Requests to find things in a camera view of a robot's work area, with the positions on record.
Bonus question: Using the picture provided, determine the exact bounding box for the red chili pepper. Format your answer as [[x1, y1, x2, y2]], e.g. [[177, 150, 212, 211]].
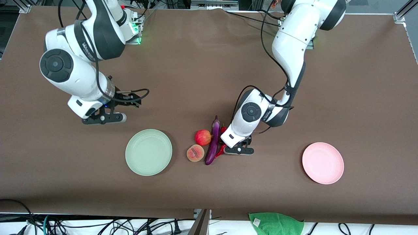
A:
[[215, 126, 228, 159]]

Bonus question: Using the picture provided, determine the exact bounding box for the long purple eggplant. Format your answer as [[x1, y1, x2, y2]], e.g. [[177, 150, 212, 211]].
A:
[[205, 115, 221, 165]]

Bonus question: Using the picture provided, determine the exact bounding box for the red round apple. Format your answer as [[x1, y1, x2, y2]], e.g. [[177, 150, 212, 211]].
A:
[[195, 130, 212, 146]]

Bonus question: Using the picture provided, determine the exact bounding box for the yellow-pink peach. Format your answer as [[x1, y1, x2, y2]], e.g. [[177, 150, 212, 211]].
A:
[[186, 145, 205, 163]]

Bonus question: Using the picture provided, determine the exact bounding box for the pale green round plate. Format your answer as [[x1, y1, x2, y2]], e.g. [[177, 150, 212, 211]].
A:
[[125, 129, 173, 177]]

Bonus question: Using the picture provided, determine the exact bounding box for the brown table cover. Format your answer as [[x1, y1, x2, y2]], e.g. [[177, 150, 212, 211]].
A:
[[0, 6, 418, 226]]

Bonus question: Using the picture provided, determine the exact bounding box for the pink round plate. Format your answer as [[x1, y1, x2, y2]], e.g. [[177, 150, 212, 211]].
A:
[[302, 142, 344, 185]]

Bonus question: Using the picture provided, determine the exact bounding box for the green cloth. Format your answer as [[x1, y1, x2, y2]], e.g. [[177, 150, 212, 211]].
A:
[[249, 212, 305, 235]]

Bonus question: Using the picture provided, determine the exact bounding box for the grey metal device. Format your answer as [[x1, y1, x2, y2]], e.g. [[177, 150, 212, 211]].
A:
[[191, 0, 239, 10]]

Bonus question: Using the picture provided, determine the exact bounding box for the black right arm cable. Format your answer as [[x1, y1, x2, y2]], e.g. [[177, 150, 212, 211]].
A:
[[58, 0, 150, 105]]

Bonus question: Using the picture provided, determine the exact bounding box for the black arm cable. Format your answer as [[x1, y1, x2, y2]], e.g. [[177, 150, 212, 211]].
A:
[[58, 0, 150, 105], [233, 0, 294, 134]]

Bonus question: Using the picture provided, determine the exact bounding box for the grey-brown slanted post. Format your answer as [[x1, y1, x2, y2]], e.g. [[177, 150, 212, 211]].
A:
[[188, 209, 212, 235]]

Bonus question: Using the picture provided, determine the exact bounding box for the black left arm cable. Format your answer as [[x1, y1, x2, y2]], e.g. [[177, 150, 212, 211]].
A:
[[233, 0, 294, 134]]

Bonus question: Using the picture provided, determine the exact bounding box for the long black table cable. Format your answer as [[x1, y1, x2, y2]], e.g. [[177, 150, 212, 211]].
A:
[[225, 11, 282, 26]]

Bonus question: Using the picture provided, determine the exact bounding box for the short black table cable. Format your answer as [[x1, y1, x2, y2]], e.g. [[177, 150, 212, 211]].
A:
[[258, 9, 282, 21]]

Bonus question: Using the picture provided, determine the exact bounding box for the black looped floor cable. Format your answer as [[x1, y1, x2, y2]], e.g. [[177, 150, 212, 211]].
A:
[[0, 198, 36, 235]]

